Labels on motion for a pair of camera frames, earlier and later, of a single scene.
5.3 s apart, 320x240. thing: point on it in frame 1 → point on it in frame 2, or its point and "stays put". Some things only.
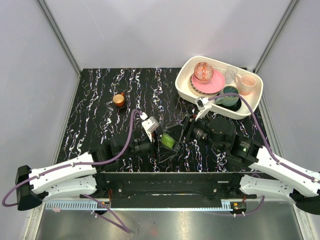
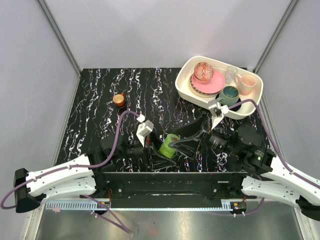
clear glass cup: [230, 74] stays put
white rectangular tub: [198, 76] stays put
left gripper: [164, 153] → [153, 161]
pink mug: [245, 84] stays put
